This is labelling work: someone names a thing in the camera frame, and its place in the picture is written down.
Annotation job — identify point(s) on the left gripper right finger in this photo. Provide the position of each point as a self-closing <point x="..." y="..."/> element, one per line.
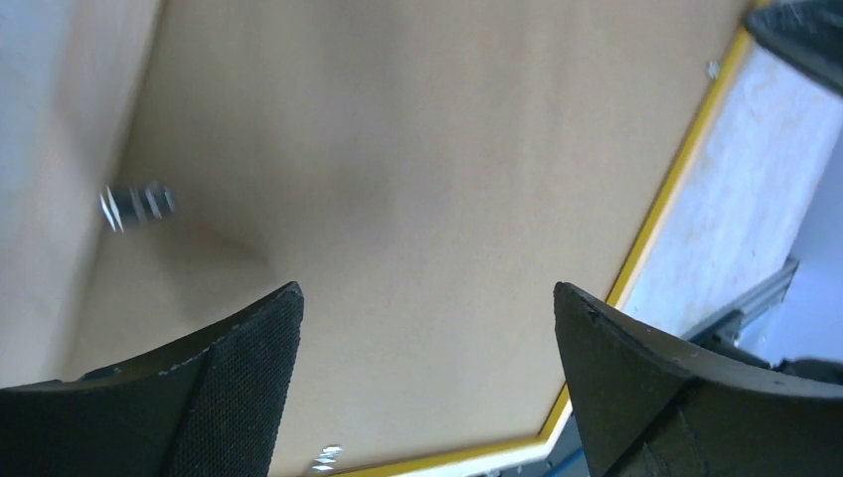
<point x="650" y="404"/>

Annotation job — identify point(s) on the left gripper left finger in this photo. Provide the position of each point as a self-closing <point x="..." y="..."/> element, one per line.
<point x="207" y="404"/>

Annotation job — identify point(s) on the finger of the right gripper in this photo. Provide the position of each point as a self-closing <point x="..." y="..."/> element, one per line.
<point x="807" y="35"/>

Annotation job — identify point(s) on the yellow wooden picture frame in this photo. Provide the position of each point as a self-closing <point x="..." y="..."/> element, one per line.
<point x="71" y="73"/>

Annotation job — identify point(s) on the brown cardboard backing board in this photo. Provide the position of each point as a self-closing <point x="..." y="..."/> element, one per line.
<point x="426" y="171"/>

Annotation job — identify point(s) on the small metal turn clip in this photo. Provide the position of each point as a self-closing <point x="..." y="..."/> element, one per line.
<point x="712" y="70"/>

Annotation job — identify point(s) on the aluminium rail front frame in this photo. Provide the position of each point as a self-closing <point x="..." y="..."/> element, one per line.
<point x="721" y="332"/>

